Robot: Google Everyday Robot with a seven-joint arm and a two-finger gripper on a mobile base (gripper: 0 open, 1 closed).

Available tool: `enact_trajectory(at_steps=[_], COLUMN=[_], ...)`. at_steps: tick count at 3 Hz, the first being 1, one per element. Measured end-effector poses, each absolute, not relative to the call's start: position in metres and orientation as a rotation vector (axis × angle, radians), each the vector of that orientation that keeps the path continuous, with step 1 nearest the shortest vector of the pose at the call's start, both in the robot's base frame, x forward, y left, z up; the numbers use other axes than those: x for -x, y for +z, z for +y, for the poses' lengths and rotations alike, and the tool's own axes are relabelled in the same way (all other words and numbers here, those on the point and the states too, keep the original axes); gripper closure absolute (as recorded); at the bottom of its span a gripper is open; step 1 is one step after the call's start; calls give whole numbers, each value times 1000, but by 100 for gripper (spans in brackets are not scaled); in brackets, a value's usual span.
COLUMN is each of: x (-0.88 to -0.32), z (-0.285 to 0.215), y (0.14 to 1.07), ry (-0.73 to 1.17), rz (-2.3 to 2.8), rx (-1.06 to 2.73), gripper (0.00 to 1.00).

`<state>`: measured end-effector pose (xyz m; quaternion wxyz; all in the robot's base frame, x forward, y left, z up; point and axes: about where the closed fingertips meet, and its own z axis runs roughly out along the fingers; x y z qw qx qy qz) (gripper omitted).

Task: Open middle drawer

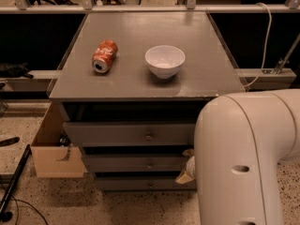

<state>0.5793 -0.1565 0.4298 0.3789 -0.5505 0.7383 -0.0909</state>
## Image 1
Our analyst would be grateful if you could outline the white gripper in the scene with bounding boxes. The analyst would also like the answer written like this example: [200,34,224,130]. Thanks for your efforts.
[175,149,196,185]

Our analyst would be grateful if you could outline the grey drawer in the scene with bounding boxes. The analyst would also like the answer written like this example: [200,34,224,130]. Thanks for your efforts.
[82,154,188,173]
[64,122,195,147]
[96,177,196,191]

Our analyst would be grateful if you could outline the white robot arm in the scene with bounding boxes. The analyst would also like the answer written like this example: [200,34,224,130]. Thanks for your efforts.
[187,89,300,225]

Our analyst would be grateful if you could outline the grey bottom drawer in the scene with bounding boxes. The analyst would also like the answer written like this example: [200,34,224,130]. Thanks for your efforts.
[96,177,196,191]

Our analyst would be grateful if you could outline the grey drawer cabinet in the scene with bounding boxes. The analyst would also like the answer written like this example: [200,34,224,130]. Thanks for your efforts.
[50,12,243,182]

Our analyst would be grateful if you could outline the grey top drawer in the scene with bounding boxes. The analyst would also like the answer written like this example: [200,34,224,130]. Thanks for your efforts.
[64,122,195,147]

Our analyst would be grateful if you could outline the white bowl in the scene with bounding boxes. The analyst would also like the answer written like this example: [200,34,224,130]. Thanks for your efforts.
[144,45,186,79]

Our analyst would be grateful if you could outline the cardboard box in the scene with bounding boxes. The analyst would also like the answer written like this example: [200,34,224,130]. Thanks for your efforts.
[31,103,86,178]

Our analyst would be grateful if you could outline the orange soda can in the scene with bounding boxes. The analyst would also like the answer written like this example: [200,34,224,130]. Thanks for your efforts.
[92,39,118,73]

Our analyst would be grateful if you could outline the black pole on floor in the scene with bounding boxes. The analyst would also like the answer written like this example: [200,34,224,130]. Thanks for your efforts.
[0,144,30,222]

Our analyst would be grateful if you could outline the black object on ledge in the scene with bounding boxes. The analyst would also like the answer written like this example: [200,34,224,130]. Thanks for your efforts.
[0,63,34,79]

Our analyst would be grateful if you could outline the white cable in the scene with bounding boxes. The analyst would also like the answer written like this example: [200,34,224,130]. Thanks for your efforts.
[243,2,273,89]

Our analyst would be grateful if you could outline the black cable on floor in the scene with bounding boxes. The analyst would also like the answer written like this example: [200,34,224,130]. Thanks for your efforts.
[0,175,50,225]

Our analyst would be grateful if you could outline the metal railing frame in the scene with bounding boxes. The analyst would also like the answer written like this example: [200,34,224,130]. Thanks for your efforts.
[0,0,300,13]

